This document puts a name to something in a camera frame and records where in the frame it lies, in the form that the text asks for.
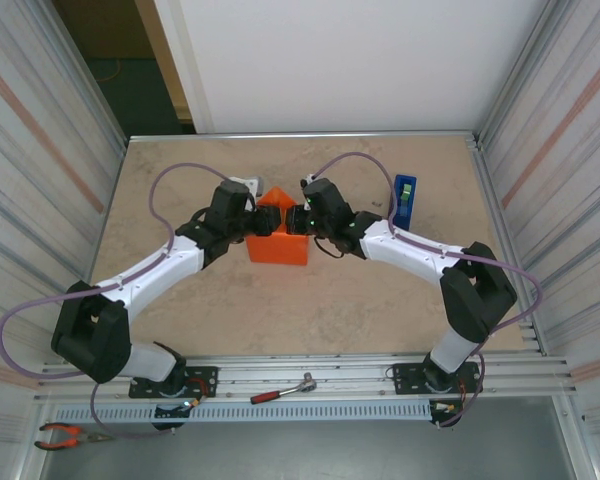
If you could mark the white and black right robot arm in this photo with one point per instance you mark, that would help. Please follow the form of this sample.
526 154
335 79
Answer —
480 300

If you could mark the black electronics box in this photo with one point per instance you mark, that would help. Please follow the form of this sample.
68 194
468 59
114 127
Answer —
167 414
442 416

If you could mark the blue tape dispenser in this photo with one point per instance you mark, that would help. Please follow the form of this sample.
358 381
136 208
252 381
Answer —
395 212

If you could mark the green tape roll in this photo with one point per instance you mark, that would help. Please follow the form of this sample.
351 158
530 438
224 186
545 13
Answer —
405 192

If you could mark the striped translucent side panel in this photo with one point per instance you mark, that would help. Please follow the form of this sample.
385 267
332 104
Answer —
20 175
580 175

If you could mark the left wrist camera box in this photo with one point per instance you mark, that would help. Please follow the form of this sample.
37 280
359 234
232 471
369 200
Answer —
247 182

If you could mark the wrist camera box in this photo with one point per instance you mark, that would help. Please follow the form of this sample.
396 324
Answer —
247 182
309 177

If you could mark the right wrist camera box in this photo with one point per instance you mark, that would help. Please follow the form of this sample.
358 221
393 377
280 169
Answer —
309 177

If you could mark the thin aluminium table edge rail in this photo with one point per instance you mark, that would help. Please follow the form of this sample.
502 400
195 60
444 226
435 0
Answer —
305 135

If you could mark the wide aluminium mounting rail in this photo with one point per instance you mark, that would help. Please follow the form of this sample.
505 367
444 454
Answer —
355 375

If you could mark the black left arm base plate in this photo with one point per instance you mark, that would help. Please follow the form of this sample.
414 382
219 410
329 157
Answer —
205 375

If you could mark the aluminium side rail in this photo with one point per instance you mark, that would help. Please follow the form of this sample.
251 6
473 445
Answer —
484 175

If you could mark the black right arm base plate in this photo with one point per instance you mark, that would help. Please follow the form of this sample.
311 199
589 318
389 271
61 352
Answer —
410 375

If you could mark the aluminium frame post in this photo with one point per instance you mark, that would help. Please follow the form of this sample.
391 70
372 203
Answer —
521 65
82 85

